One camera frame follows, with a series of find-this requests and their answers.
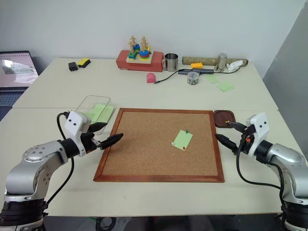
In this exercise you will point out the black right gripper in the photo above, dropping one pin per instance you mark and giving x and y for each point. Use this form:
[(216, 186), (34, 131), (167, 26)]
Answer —
[(246, 140)]

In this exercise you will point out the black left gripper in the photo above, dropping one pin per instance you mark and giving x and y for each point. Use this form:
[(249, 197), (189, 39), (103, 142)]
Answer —
[(87, 142)]

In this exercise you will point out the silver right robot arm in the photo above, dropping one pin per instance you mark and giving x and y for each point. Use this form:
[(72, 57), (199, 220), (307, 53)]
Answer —
[(286, 158)]

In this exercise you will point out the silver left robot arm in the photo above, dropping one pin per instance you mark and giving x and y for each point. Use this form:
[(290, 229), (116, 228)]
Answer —
[(36, 166)]

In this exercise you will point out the green sticky note stack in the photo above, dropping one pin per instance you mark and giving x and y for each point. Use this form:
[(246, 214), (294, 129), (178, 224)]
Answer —
[(102, 111)]

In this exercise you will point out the wood-framed cork board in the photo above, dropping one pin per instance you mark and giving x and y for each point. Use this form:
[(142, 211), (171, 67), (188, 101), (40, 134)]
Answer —
[(144, 149)]

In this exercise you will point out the large green loose note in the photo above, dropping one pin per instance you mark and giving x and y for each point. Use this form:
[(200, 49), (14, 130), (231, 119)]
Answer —
[(225, 86)]

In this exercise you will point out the green paper note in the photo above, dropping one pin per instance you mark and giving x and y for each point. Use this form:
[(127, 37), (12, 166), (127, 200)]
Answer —
[(183, 140)]

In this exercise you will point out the small jar of pins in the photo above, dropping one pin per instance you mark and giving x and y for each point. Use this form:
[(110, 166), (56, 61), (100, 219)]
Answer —
[(193, 78)]

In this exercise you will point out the small brown tray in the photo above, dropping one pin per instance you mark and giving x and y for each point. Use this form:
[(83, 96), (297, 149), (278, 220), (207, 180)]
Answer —
[(222, 117)]

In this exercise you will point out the clear plastic tray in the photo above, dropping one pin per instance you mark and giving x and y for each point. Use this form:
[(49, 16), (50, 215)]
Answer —
[(87, 106)]

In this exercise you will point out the crumpled white cloth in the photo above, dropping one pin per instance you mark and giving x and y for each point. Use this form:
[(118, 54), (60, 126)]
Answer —
[(233, 65)]

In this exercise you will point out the grey usb hub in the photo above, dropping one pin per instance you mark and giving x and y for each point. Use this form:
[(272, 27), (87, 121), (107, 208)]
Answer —
[(204, 70)]

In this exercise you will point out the pink rounded block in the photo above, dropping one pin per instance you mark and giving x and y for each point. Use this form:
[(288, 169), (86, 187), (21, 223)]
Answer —
[(151, 78)]

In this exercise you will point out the metal cylinder cup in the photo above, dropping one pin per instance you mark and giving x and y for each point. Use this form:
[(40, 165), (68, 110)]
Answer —
[(221, 62)]

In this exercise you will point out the yellow and black eraser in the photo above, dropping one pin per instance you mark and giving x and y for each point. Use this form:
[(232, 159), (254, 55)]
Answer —
[(84, 62)]

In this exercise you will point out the small black box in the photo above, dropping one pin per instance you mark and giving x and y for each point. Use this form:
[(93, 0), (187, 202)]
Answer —
[(73, 66)]

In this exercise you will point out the yellow toy brick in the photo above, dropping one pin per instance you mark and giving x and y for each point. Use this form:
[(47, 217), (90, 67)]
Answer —
[(196, 65)]

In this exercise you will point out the wooden colourful stacking toy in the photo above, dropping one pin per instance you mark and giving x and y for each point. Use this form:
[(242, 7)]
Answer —
[(139, 54)]

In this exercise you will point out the red rectangular box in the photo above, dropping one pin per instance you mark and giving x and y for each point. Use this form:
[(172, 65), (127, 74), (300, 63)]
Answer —
[(156, 63)]

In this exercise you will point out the stainless steel mug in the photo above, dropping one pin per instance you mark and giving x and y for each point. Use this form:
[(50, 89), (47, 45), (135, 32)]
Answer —
[(172, 63)]

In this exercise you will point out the open laptop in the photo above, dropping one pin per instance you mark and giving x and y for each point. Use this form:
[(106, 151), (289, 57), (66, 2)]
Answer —
[(14, 72)]

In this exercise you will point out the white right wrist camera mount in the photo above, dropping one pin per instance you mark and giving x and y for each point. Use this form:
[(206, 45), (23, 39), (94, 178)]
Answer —
[(258, 130)]

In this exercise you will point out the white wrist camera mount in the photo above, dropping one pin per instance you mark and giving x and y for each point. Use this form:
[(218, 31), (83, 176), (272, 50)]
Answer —
[(258, 130), (75, 125)]

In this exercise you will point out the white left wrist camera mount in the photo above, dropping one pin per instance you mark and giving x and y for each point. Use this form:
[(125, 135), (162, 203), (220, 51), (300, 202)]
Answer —
[(75, 125)]

